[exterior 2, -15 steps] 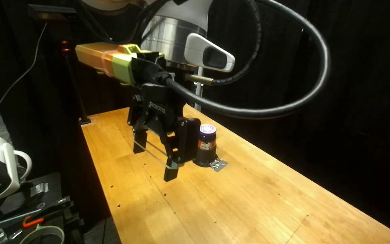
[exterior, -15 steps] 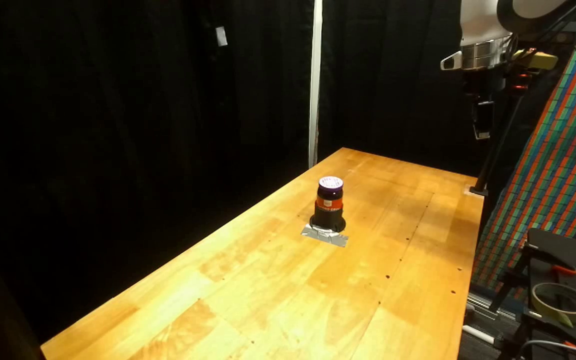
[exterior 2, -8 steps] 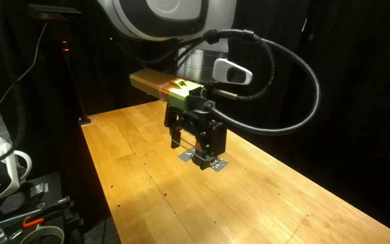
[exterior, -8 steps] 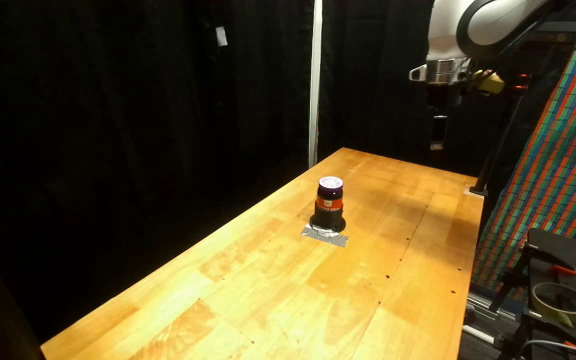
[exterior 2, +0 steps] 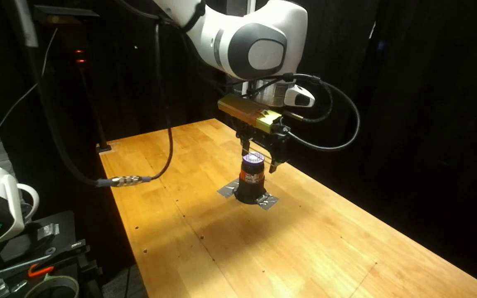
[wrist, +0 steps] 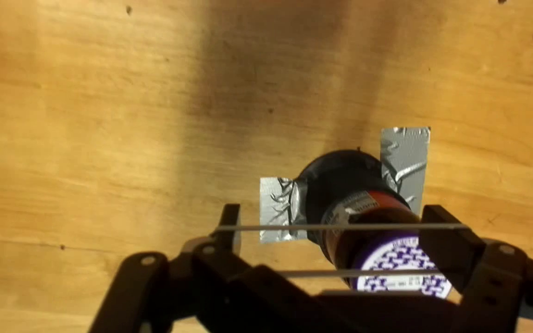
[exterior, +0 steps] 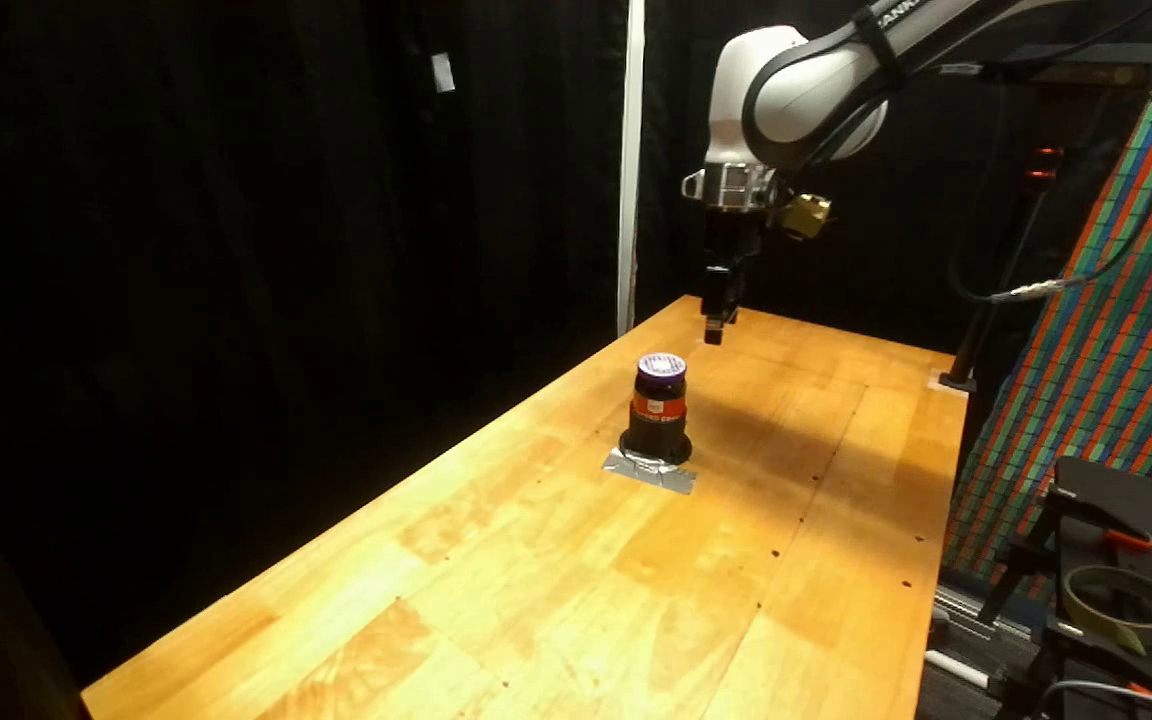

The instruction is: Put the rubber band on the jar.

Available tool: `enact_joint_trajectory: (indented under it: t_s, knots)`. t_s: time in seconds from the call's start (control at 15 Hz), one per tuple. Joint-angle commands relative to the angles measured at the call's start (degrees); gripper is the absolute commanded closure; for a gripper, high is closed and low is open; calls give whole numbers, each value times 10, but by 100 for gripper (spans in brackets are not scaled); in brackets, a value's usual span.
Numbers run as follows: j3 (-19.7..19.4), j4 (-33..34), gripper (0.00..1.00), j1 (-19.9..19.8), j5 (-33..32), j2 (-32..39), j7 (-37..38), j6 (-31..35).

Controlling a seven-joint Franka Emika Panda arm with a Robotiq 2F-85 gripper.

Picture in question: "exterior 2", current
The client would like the black curtain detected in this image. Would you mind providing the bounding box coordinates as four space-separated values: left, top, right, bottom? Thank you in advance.
0 0 477 293

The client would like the dark jar with purple lid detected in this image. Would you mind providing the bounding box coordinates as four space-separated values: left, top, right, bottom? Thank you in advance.
235 151 267 205

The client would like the thin grey cable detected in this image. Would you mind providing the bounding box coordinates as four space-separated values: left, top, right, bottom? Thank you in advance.
0 28 58 159

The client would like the black cable with metal connector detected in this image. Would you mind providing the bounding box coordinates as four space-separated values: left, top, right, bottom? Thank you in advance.
13 0 174 188

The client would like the camera on mount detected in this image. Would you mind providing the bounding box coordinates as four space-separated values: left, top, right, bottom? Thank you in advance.
33 5 113 155

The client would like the silver tape piece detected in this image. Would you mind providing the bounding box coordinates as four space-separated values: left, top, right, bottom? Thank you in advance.
217 178 240 199
257 192 280 211

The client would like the orange clip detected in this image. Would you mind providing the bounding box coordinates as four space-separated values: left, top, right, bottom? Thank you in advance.
28 264 55 278

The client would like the rubber band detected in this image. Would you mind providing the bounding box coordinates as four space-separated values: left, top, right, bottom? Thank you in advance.
245 143 275 162

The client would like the black metal bracket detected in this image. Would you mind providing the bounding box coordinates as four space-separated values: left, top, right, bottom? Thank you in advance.
0 210 92 292

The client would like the roll of tape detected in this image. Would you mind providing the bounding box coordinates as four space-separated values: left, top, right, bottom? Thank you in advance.
24 275 80 298

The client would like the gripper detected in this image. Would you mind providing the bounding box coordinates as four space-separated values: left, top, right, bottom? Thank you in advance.
234 118 293 174

